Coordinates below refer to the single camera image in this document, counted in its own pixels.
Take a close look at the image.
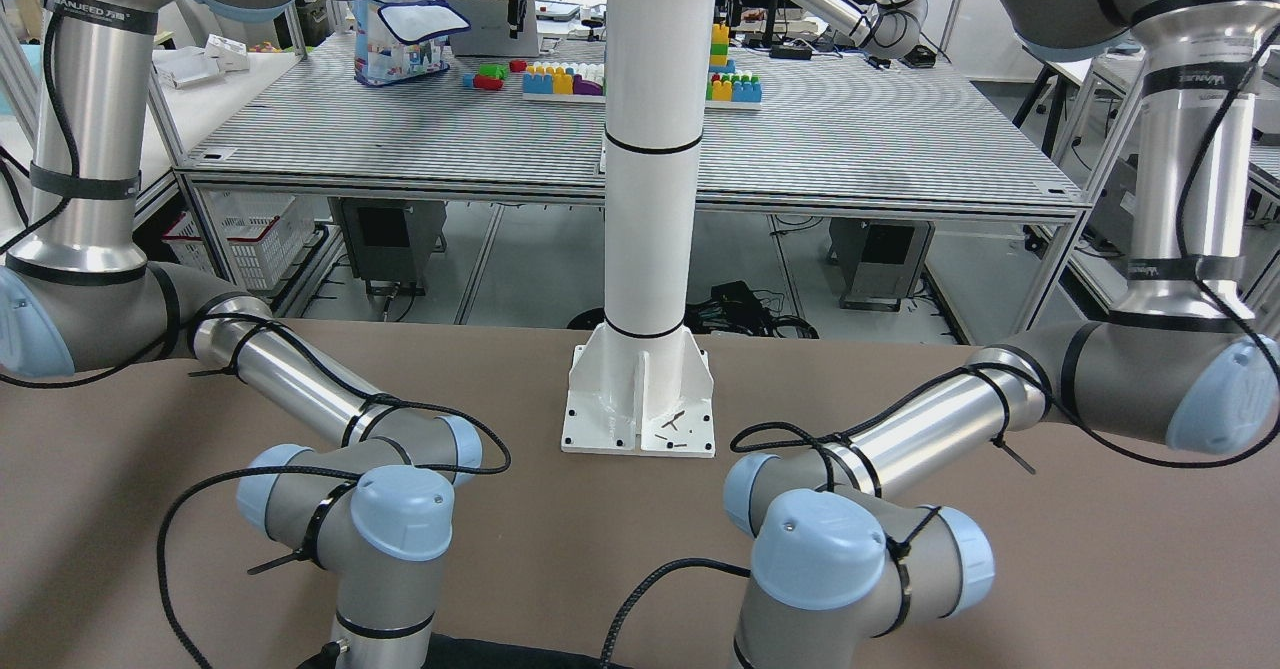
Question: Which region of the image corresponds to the black printed t-shirt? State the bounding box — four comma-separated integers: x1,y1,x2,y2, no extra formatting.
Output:
422,633,603,668

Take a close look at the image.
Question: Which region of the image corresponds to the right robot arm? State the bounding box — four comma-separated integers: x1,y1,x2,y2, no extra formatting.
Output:
3,0,483,668

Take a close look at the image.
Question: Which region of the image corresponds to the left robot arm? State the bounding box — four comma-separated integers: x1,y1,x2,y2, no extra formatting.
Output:
724,0,1277,668

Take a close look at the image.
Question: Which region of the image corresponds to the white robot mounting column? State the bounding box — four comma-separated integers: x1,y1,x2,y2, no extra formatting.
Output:
559,0,716,458

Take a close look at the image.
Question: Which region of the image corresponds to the toy block set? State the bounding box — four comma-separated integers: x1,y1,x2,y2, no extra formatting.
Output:
462,20,763,107

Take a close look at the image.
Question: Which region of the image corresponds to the grey controller box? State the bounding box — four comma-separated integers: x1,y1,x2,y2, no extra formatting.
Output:
330,198,447,295
827,217,934,312

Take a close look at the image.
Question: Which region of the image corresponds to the striped background workbench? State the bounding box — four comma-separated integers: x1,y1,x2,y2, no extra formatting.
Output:
184,36,1085,223

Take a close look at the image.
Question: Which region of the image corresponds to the white plastic basket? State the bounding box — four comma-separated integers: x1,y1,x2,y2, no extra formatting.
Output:
207,192,314,292

